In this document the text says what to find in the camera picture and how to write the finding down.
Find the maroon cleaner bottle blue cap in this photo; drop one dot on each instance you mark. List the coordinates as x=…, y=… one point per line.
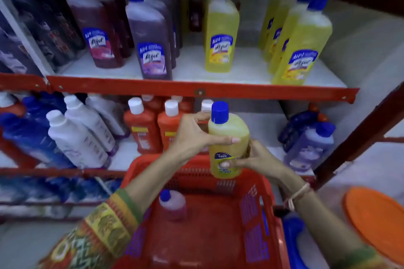
x=118, y=19
x=94, y=35
x=195, y=10

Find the person's left forearm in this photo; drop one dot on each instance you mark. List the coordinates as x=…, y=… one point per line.
x=145, y=183

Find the row of dark refill packets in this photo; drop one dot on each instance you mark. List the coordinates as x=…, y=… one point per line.
x=41, y=23

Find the person's left hand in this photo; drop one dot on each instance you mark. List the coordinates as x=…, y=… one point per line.
x=189, y=139

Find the dark blue bottle orange cap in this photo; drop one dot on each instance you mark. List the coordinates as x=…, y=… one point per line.
x=299, y=123

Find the red plastic shopping basket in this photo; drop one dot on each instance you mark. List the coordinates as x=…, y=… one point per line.
x=214, y=227

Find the orange plastic lid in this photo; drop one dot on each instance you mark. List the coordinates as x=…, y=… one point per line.
x=378, y=218

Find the small yellow cleaner bottle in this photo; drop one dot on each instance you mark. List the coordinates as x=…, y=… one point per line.
x=228, y=130

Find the person's right forearm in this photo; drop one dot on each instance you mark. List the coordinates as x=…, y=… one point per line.
x=318, y=218

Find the small pink cleaner bottle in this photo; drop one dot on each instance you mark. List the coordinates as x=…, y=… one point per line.
x=173, y=205

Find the lavender bottle blue cap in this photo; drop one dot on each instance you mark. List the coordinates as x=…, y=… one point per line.
x=307, y=149

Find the person's right thumb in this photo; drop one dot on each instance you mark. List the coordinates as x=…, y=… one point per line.
x=235, y=163

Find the row of blue packets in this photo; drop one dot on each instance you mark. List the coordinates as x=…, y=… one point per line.
x=56, y=188

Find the blue toilet cleaner bottle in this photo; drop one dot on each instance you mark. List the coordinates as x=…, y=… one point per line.
x=28, y=139
x=53, y=100
x=36, y=111

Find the person's right hand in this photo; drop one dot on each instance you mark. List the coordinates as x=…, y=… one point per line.
x=262, y=161

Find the red metal shelf rack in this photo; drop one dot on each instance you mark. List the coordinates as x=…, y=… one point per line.
x=252, y=89

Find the person's left thumb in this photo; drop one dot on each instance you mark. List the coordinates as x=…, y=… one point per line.
x=221, y=140

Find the orange bottle white cap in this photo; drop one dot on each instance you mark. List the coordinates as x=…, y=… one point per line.
x=169, y=127
x=206, y=105
x=186, y=105
x=143, y=130
x=153, y=103
x=11, y=105

